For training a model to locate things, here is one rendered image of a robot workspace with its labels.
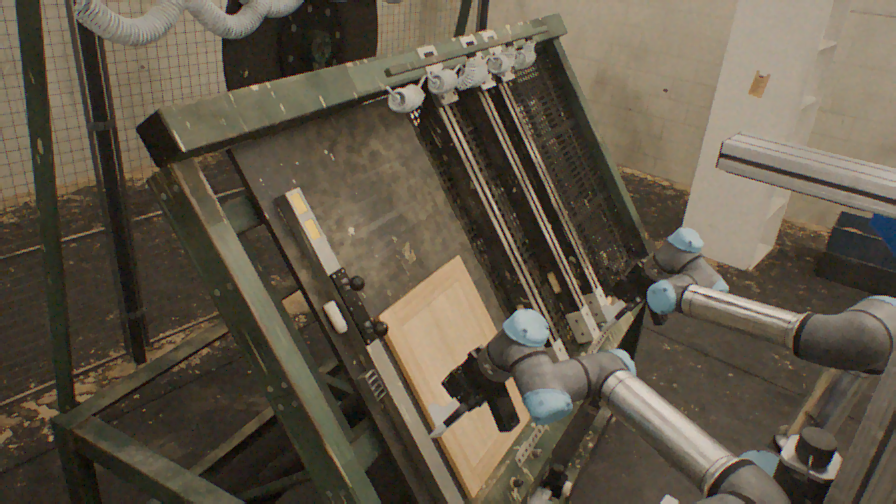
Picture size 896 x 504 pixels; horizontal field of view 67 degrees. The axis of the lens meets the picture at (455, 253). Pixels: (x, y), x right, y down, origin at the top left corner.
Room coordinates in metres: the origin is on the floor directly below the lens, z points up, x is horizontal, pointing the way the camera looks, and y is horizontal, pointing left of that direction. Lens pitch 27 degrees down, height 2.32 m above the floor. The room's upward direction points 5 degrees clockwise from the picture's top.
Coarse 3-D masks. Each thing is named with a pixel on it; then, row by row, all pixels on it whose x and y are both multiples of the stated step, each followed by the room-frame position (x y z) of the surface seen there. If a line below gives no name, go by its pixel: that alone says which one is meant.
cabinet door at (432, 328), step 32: (416, 288) 1.66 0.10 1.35; (448, 288) 1.77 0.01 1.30; (384, 320) 1.50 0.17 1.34; (416, 320) 1.59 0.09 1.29; (448, 320) 1.69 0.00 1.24; (480, 320) 1.79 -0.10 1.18; (416, 352) 1.52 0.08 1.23; (448, 352) 1.61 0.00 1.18; (416, 384) 1.45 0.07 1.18; (512, 384) 1.73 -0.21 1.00; (480, 416) 1.55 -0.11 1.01; (448, 448) 1.40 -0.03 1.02; (480, 448) 1.48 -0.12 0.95; (480, 480) 1.41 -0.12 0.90
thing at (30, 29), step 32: (32, 0) 1.53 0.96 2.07; (32, 32) 1.53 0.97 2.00; (32, 64) 1.53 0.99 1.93; (320, 64) 2.38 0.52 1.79; (32, 96) 1.54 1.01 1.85; (32, 128) 1.54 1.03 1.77; (32, 160) 1.55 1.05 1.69; (64, 288) 1.61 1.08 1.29; (64, 320) 1.60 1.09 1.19; (64, 352) 1.60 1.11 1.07; (64, 384) 1.61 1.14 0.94; (288, 480) 1.32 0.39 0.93
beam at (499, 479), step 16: (640, 304) 2.60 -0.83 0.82; (624, 320) 2.42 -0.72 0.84; (608, 336) 2.26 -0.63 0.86; (576, 352) 2.09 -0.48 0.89; (528, 432) 1.62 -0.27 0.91; (544, 432) 1.67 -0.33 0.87; (560, 432) 1.73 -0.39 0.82; (512, 448) 1.55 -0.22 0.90; (544, 448) 1.63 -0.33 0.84; (512, 464) 1.49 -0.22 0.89; (528, 464) 1.54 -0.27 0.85; (496, 480) 1.41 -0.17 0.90; (528, 480) 1.50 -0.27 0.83; (480, 496) 1.35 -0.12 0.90; (496, 496) 1.38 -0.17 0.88; (512, 496) 1.42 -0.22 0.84
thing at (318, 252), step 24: (288, 192) 1.50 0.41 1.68; (288, 216) 1.49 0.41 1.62; (312, 216) 1.51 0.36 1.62; (312, 240) 1.47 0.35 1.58; (312, 264) 1.46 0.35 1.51; (336, 264) 1.48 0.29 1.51; (360, 336) 1.39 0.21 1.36; (384, 360) 1.40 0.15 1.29; (384, 384) 1.36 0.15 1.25; (408, 408) 1.36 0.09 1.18; (408, 432) 1.32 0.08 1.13; (432, 456) 1.32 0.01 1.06; (432, 480) 1.29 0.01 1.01
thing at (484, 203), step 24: (432, 48) 2.23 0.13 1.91; (432, 72) 2.14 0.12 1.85; (432, 96) 2.15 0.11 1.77; (456, 96) 2.19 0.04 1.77; (432, 120) 2.15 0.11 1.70; (456, 144) 2.11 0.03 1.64; (456, 168) 2.10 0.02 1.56; (480, 192) 2.07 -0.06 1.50; (480, 216) 2.06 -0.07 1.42; (504, 240) 2.03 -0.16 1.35; (504, 264) 2.01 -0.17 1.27; (528, 288) 1.99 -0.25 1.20; (552, 336) 1.96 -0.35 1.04; (552, 360) 1.91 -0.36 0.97
